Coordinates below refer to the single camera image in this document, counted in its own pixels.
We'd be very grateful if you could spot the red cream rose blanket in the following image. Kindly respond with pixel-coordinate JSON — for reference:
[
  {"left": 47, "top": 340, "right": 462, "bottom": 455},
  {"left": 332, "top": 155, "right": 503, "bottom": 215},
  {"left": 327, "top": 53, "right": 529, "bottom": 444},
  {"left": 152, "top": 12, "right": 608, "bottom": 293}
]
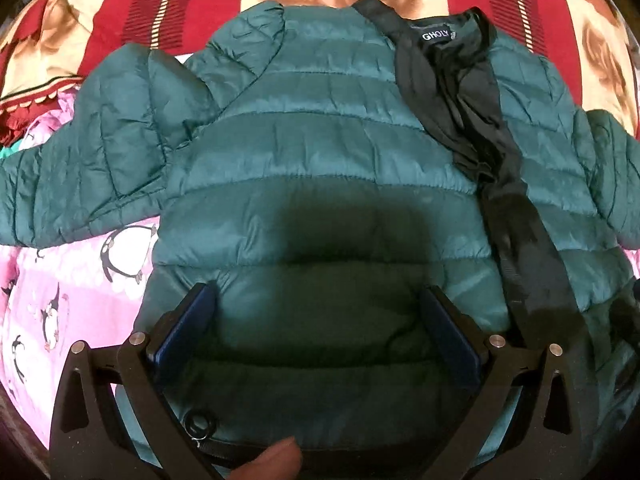
[{"left": 1, "top": 0, "right": 639, "bottom": 146}]

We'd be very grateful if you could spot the dark green puffer jacket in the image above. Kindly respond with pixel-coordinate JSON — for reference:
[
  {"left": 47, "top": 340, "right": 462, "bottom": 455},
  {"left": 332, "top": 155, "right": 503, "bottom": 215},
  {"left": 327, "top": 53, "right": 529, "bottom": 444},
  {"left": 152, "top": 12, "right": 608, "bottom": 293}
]
[{"left": 0, "top": 0, "right": 640, "bottom": 470}]

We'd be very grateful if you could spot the pink penguin fleece blanket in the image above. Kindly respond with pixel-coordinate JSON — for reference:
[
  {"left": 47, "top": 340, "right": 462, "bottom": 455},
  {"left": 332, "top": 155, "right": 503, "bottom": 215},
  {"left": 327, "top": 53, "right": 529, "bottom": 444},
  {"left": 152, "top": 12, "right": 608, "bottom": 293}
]
[{"left": 1, "top": 84, "right": 165, "bottom": 444}]

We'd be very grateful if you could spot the teal green cloth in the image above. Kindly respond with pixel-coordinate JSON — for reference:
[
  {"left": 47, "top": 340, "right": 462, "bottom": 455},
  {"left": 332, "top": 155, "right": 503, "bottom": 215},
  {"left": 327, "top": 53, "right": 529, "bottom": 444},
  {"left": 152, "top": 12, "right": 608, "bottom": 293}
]
[{"left": 0, "top": 142, "right": 20, "bottom": 158}]

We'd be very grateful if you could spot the person's thumb tip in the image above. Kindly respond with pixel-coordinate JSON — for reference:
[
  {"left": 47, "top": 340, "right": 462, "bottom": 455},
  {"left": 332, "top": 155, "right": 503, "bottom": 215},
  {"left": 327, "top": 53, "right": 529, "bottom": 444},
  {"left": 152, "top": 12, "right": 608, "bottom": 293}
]
[{"left": 228, "top": 437, "right": 303, "bottom": 480}]

